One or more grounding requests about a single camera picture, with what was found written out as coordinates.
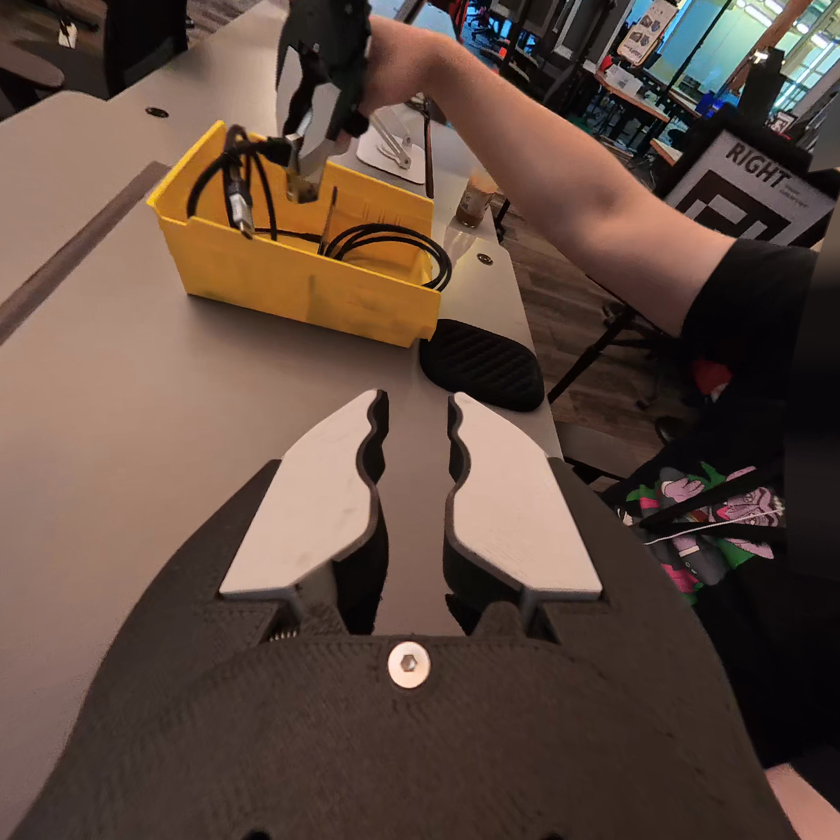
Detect black framed marker sign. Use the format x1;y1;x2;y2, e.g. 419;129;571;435
663;105;840;248

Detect black tripod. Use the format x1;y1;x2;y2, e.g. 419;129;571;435
546;276;664;411

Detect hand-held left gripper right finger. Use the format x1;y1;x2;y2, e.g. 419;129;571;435
444;391;605;634

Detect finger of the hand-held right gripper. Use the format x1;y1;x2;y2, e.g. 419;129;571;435
276;47;306;153
286;85;347;204

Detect yellow plastic bin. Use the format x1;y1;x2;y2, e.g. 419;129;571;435
146;119;442;349

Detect person's right forearm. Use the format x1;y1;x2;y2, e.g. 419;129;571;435
430;36;737;337

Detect braided HDMI cable green plugs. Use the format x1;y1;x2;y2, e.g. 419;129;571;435
272;222;455;294

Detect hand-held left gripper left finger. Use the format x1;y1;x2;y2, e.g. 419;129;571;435
218;388;391;636

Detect person's right hand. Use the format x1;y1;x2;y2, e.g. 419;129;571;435
354;16;462;122

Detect brown bin divider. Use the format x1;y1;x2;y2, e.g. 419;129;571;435
318;185;340;258

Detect black textured wrist rest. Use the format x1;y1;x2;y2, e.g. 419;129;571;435
419;318;547;413

